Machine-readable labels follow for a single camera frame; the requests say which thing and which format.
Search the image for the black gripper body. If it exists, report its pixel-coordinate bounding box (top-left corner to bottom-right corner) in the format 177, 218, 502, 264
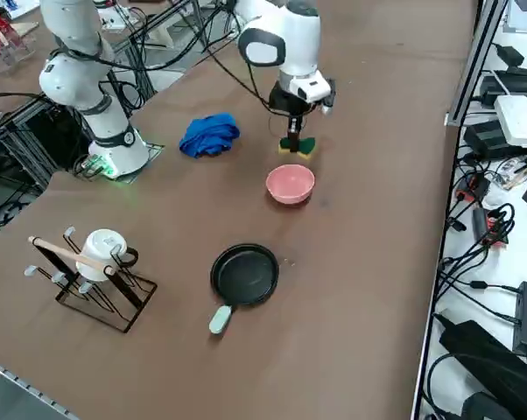
270, 85, 312, 118

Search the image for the green and yellow sponge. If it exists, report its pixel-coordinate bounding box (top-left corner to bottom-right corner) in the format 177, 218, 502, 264
277, 136, 317, 159

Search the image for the pink bowl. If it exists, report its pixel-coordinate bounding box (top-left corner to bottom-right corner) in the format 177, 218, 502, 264
265, 164, 316, 207

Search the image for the blue cloth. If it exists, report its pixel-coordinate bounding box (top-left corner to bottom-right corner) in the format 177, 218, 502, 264
178, 112, 242, 159

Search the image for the red and black connector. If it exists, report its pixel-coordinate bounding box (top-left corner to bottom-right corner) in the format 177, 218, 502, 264
454, 172, 491, 203

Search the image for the slim black adapter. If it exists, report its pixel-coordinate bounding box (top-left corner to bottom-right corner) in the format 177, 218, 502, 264
471, 206, 491, 242

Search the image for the black computer case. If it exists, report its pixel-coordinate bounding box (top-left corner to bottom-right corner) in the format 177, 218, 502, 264
25, 103, 95, 172

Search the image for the white power box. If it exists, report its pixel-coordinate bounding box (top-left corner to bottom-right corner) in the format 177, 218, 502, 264
494, 94, 527, 148

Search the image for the orange and black connector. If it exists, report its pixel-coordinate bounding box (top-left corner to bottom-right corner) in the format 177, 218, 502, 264
481, 213, 510, 249

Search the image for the small black power adapter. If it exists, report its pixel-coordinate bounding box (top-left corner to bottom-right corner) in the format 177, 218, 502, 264
495, 43, 526, 67

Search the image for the packet of sticks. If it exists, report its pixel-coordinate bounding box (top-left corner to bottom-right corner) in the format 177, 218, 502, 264
497, 153, 527, 193

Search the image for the long black device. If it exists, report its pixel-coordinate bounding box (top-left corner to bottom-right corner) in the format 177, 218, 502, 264
480, 67, 527, 106

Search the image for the clear rack with red items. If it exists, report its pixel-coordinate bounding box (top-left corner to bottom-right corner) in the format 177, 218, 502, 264
0, 8, 38, 76

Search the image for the large black case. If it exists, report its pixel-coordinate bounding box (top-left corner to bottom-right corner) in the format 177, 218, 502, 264
438, 320, 527, 420

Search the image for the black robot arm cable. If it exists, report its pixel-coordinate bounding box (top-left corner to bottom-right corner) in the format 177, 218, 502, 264
201, 0, 278, 116

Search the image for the black pan with mint handle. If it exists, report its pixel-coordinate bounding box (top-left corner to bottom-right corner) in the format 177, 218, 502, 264
208, 242, 281, 337

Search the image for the aluminium frame post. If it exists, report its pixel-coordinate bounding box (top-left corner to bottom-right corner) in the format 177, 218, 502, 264
446, 0, 509, 128

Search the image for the white mug with black handle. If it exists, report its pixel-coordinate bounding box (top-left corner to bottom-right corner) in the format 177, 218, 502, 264
74, 228, 140, 283

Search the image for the black wire mug rack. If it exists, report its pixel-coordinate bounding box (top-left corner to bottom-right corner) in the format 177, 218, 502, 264
26, 226, 158, 334

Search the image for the black cable with inline block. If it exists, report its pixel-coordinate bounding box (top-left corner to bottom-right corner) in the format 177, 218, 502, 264
438, 257, 523, 326

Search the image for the aluminium table rail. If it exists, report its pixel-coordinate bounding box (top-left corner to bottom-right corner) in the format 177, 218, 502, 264
0, 353, 79, 420

